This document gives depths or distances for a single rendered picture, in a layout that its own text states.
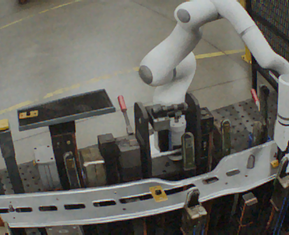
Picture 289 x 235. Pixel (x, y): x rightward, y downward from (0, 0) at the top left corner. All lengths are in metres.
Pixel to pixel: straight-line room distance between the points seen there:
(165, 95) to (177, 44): 0.28
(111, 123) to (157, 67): 2.04
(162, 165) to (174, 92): 0.35
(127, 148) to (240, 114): 1.04
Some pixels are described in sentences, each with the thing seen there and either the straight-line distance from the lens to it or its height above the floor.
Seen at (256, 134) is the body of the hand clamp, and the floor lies 1.02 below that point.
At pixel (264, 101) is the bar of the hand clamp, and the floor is 1.15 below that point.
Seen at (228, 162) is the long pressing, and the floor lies 1.00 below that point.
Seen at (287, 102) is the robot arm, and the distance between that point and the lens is 1.63.
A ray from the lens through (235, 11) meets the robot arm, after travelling 1.65.
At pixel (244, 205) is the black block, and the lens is 1.65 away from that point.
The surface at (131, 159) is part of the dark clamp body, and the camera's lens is 1.77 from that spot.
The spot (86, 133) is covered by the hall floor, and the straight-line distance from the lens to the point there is 3.91.
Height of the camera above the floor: 2.04
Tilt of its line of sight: 30 degrees down
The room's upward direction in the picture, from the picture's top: 3 degrees counter-clockwise
